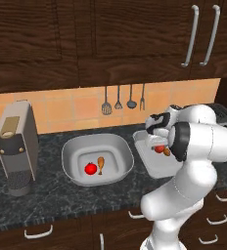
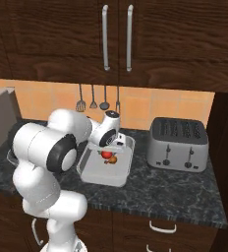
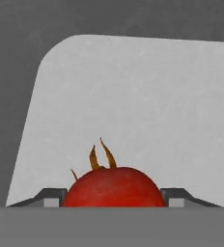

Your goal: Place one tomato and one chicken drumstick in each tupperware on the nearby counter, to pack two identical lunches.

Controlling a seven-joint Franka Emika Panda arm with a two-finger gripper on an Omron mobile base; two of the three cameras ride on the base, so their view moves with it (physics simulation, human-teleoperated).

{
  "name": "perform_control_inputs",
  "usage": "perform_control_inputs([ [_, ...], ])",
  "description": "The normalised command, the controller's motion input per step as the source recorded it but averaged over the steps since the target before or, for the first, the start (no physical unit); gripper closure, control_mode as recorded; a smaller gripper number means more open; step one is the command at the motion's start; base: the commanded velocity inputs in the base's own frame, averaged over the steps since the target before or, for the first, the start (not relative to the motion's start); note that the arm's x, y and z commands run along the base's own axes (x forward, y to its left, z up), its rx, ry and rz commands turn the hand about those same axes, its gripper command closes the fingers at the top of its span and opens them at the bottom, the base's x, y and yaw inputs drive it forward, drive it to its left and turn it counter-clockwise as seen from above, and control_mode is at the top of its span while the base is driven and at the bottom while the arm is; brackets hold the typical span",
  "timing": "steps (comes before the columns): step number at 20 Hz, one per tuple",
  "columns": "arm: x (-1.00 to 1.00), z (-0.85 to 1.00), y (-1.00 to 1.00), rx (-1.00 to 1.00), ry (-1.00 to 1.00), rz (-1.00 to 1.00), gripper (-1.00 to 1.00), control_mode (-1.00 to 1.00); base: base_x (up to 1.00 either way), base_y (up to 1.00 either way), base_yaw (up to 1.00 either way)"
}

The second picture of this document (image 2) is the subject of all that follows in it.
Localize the grey ladle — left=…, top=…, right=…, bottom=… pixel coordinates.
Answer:
left=98, top=85, right=111, bottom=111

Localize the dark wood cupboard door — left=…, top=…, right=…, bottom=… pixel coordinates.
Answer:
left=118, top=0, right=228, bottom=95
left=0, top=0, right=120, bottom=87
left=0, top=191, right=114, bottom=252

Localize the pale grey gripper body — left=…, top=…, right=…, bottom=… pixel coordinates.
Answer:
left=89, top=143, right=127, bottom=156

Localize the red tomato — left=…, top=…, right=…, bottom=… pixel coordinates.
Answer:
left=100, top=150, right=113, bottom=159

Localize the grey hanging fork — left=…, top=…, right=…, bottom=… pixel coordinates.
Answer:
left=114, top=86, right=122, bottom=114

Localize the grey triangular spatula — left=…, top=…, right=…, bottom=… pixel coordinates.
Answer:
left=88, top=84, right=99, bottom=110

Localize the dark wood lower cupboard door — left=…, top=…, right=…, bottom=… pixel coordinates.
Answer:
left=0, top=191, right=114, bottom=252

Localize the dark wood drawer front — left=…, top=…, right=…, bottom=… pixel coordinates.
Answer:
left=112, top=238, right=216, bottom=252
left=112, top=211, right=219, bottom=248

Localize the brown chicken drumstick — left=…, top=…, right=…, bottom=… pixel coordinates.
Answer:
left=103, top=156, right=118, bottom=165

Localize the grey four-slot toaster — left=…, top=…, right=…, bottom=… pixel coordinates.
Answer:
left=146, top=116, right=210, bottom=173

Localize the tall dark wood cabinet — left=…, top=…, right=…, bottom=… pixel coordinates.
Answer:
left=205, top=92, right=228, bottom=252

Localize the white drawer handle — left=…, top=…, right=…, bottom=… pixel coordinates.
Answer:
left=147, top=220, right=178, bottom=235
left=145, top=243, right=163, bottom=252

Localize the grey slotted spatula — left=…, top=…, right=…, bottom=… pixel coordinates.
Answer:
left=75, top=84, right=87, bottom=113

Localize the white lower cupboard handle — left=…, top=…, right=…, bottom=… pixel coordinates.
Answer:
left=30, top=218, right=45, bottom=247

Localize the silver cupboard handle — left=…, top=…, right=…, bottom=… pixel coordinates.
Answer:
left=101, top=4, right=111, bottom=72
left=125, top=4, right=135, bottom=73

